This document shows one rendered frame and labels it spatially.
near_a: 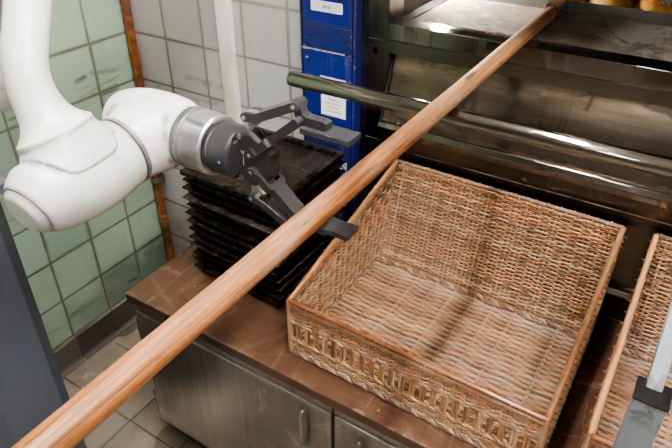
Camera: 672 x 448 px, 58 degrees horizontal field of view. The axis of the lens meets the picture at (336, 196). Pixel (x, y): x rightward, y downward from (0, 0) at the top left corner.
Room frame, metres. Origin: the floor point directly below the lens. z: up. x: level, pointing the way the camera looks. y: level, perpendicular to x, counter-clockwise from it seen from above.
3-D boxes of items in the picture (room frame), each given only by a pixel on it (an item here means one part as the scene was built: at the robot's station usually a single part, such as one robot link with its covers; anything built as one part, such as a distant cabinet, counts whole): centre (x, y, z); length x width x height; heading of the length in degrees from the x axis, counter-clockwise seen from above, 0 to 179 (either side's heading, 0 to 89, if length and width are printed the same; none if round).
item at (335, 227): (0.66, 0.01, 1.12); 0.07 x 0.03 x 0.01; 58
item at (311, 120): (0.67, 0.03, 1.27); 0.05 x 0.01 x 0.03; 58
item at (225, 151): (0.73, 0.12, 1.19); 0.09 x 0.07 x 0.08; 58
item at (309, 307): (0.99, -0.25, 0.72); 0.56 x 0.49 x 0.28; 57
